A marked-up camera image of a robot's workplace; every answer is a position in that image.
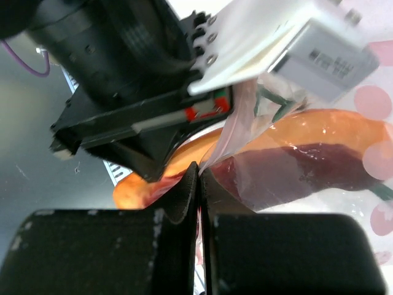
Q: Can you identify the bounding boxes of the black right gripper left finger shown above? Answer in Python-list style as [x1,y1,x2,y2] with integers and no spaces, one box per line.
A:
[1,163,198,294]

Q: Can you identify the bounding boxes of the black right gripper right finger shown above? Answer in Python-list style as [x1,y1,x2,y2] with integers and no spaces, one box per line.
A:
[200,171,386,294]

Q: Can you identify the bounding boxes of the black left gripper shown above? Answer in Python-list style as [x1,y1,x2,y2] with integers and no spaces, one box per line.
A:
[49,10,233,182]

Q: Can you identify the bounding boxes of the clear zip bag pink dots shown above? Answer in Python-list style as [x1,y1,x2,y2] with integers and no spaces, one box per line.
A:
[196,39,393,268]

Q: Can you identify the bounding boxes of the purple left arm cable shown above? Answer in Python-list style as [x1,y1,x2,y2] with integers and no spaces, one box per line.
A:
[0,39,52,77]

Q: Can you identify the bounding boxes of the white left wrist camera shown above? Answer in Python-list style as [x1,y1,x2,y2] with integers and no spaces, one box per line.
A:
[188,1,379,103]

